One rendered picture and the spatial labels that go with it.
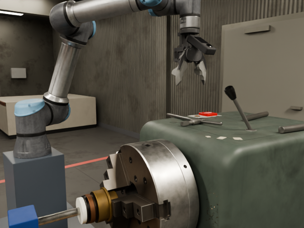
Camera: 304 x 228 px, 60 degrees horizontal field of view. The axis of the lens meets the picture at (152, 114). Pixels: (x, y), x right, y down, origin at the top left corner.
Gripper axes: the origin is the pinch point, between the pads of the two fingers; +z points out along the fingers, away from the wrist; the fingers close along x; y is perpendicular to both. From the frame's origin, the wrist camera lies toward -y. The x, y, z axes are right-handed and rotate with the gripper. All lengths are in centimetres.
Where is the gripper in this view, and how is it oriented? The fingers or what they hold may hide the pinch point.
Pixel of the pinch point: (192, 84)
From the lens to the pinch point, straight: 101.1
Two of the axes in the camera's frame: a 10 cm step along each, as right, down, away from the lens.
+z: 0.0, 9.9, 1.5
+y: -5.1, -1.3, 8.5
